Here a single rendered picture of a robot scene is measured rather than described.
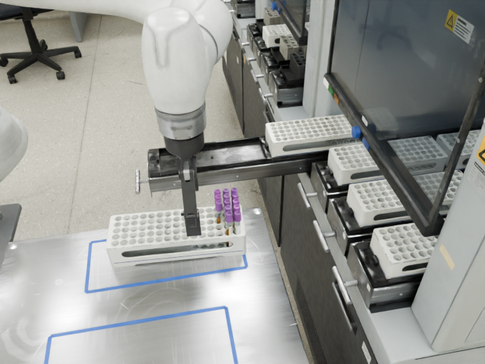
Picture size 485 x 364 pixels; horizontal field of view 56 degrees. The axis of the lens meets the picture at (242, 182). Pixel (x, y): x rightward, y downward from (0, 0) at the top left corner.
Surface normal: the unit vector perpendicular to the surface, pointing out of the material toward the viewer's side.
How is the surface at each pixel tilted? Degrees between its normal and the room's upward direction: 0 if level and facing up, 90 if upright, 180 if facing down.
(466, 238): 90
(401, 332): 0
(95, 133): 0
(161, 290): 0
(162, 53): 81
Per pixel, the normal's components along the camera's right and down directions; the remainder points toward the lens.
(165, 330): -0.02, -0.76
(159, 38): -0.25, 0.38
